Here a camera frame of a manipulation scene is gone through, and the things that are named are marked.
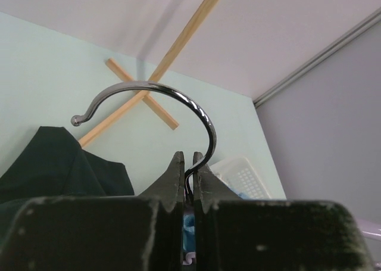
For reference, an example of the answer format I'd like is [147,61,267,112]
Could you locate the lilac plastic hanger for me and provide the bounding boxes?
[71,81,217,205]

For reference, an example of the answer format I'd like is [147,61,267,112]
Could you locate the dark navy shorts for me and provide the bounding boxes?
[1,126,135,242]

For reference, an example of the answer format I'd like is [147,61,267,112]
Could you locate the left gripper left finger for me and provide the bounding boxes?
[1,152,185,270]

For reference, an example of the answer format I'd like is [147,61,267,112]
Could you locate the white plastic laundry basket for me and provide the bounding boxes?
[210,157,271,200]

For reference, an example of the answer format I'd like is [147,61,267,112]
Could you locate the light blue mesh shorts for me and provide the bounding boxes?
[182,190,249,251]

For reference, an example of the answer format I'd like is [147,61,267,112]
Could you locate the wooden clothes rack frame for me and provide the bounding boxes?
[79,0,219,147]

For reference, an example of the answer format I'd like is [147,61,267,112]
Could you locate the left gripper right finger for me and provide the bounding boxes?
[193,166,374,270]

